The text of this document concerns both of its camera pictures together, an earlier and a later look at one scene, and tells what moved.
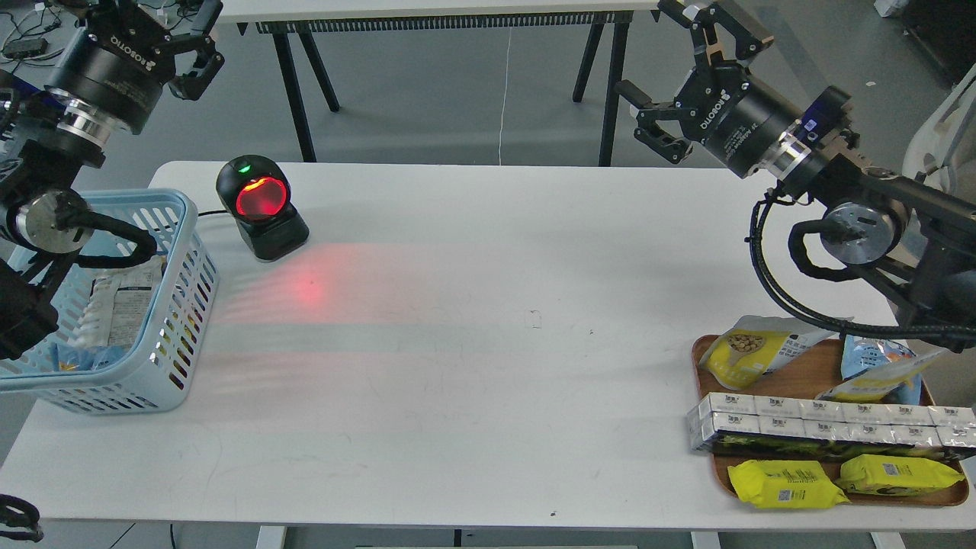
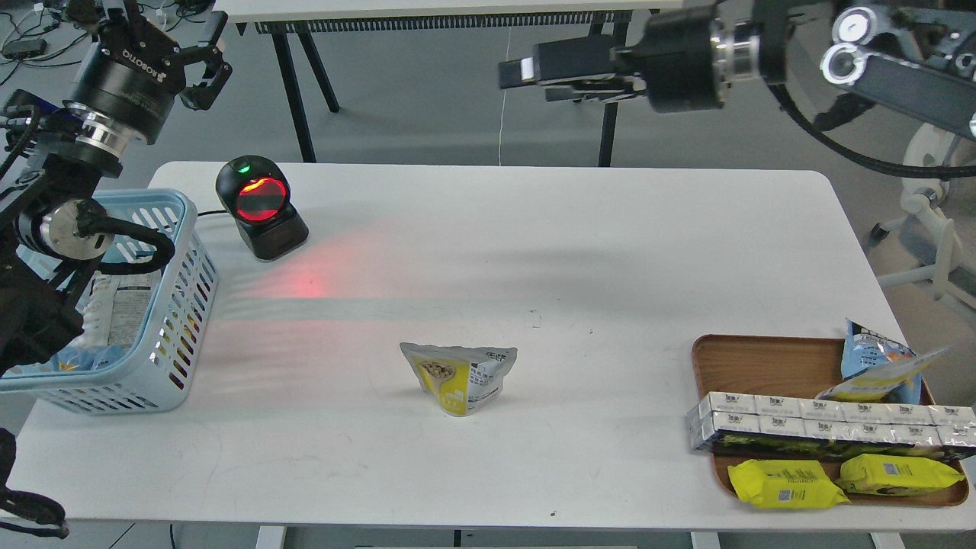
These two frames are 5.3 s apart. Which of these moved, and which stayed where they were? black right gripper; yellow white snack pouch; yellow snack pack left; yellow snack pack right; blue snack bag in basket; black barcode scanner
Moved: yellow white snack pouch; black right gripper
Stayed: black barcode scanner; yellow snack pack left; blue snack bag in basket; yellow snack pack right
